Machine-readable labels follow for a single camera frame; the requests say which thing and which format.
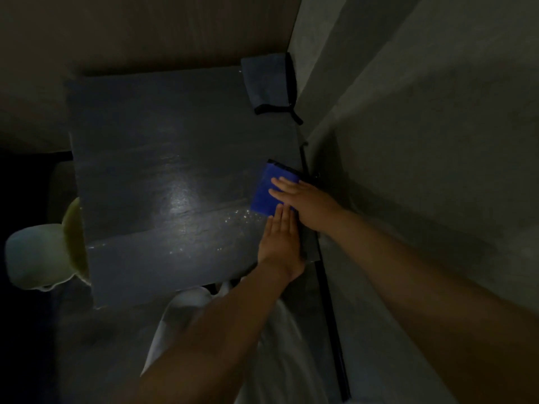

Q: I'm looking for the person's right hand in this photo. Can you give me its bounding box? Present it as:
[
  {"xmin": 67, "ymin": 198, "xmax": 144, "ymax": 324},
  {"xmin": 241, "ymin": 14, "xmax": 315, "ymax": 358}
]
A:
[{"xmin": 268, "ymin": 176, "xmax": 347, "ymax": 234}]

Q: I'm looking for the person's left hand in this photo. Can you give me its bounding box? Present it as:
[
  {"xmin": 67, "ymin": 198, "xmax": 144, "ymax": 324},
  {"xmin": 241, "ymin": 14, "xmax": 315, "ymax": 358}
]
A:
[{"xmin": 257, "ymin": 204, "xmax": 306, "ymax": 283}]

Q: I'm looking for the blue cloth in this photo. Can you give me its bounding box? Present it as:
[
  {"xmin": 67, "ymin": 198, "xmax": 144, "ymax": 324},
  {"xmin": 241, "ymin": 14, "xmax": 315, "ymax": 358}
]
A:
[{"xmin": 250, "ymin": 159, "xmax": 302, "ymax": 217}]

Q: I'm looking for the person's right forearm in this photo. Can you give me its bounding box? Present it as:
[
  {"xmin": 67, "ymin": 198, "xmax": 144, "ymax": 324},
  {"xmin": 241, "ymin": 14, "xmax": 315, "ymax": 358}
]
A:
[{"xmin": 324, "ymin": 208, "xmax": 539, "ymax": 404}]

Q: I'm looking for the person's left forearm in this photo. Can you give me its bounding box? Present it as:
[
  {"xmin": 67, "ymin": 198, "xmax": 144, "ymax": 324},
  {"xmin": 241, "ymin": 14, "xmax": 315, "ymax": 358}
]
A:
[{"xmin": 134, "ymin": 263, "xmax": 305, "ymax": 404}]

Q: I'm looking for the grey cloth with black trim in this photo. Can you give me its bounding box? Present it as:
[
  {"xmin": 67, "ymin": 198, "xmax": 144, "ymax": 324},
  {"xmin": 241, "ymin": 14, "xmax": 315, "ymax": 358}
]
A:
[{"xmin": 240, "ymin": 52, "xmax": 304, "ymax": 126}]

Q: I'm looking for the person's white garment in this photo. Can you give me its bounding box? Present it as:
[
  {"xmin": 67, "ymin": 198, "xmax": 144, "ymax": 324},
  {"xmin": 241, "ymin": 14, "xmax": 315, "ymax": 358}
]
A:
[{"xmin": 141, "ymin": 281, "xmax": 330, "ymax": 404}]

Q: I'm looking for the yellow-green round object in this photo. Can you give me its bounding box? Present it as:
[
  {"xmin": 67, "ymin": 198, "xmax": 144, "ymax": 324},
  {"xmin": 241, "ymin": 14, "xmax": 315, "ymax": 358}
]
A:
[{"xmin": 61, "ymin": 197, "xmax": 92, "ymax": 286}]

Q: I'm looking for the pale green cushion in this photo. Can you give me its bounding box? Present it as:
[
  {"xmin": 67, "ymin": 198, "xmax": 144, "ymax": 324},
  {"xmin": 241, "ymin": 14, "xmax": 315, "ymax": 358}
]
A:
[{"xmin": 4, "ymin": 223, "xmax": 81, "ymax": 291}]

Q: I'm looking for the black metal table frame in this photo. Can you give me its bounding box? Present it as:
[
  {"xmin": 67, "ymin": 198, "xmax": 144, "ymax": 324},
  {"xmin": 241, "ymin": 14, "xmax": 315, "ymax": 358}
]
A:
[{"xmin": 297, "ymin": 141, "xmax": 352, "ymax": 403}]

